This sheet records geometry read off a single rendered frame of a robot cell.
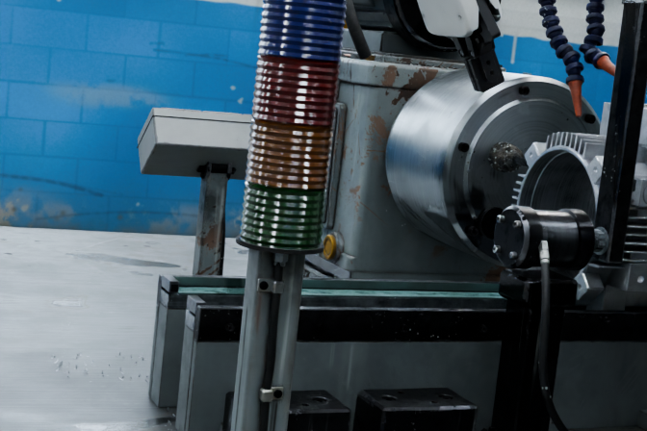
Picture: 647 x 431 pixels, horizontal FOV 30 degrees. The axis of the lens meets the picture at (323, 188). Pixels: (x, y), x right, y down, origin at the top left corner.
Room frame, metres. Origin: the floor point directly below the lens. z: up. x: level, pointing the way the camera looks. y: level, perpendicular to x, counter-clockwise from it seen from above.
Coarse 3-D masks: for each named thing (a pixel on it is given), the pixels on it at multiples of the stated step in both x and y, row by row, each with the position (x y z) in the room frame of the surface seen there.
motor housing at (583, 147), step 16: (560, 144) 1.32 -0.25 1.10; (576, 144) 1.30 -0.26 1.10; (592, 144) 1.28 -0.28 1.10; (640, 144) 1.32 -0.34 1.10; (544, 160) 1.36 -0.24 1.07; (560, 160) 1.36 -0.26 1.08; (576, 160) 1.37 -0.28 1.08; (640, 160) 1.31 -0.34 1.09; (528, 176) 1.37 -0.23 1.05; (544, 176) 1.38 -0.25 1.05; (560, 176) 1.39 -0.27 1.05; (576, 176) 1.39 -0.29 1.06; (528, 192) 1.38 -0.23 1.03; (544, 192) 1.39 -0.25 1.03; (560, 192) 1.40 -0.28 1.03; (576, 192) 1.41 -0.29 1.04; (592, 192) 1.41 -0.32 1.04; (544, 208) 1.39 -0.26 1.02; (560, 208) 1.40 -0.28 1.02; (576, 208) 1.41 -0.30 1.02; (592, 208) 1.42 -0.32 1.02; (640, 208) 1.25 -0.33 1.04; (640, 224) 1.25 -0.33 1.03; (640, 240) 1.26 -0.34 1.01; (560, 272) 1.36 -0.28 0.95; (576, 272) 1.37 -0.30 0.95; (592, 272) 1.26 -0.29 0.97; (608, 272) 1.26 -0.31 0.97; (576, 304) 1.29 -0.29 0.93; (640, 304) 1.30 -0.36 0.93
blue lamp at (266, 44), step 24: (264, 0) 0.85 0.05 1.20; (288, 0) 0.83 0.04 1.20; (312, 0) 0.83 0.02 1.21; (336, 0) 0.84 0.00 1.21; (264, 24) 0.85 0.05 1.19; (288, 24) 0.83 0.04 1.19; (312, 24) 0.83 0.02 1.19; (336, 24) 0.84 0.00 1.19; (264, 48) 0.84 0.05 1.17; (288, 48) 0.83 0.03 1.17; (312, 48) 0.83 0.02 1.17; (336, 48) 0.85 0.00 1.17
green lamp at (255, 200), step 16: (256, 192) 0.84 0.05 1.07; (272, 192) 0.83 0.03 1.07; (288, 192) 0.83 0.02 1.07; (304, 192) 0.83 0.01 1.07; (320, 192) 0.84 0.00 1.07; (256, 208) 0.84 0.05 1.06; (272, 208) 0.83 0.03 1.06; (288, 208) 0.83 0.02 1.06; (304, 208) 0.83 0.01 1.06; (320, 208) 0.85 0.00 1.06; (256, 224) 0.84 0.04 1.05; (272, 224) 0.83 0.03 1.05; (288, 224) 0.83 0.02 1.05; (304, 224) 0.84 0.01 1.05; (320, 224) 0.85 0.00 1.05; (256, 240) 0.83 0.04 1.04; (272, 240) 0.83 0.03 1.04; (288, 240) 0.83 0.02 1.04; (304, 240) 0.84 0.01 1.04; (320, 240) 0.85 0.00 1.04
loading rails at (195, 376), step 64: (192, 320) 1.09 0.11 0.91; (320, 320) 1.13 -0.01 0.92; (384, 320) 1.15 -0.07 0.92; (448, 320) 1.18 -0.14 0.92; (576, 320) 1.24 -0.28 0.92; (640, 320) 1.28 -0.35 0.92; (192, 384) 1.08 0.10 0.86; (320, 384) 1.13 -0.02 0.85; (384, 384) 1.16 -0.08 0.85; (448, 384) 1.18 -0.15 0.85; (576, 384) 1.25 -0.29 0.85; (640, 384) 1.28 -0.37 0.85
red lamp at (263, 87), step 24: (264, 72) 0.84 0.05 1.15; (288, 72) 0.83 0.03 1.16; (312, 72) 0.83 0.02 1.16; (336, 72) 0.85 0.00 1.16; (264, 96) 0.84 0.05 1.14; (288, 96) 0.83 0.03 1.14; (312, 96) 0.83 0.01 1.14; (336, 96) 0.86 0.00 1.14; (264, 120) 0.84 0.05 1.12; (288, 120) 0.83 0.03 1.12; (312, 120) 0.83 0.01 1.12
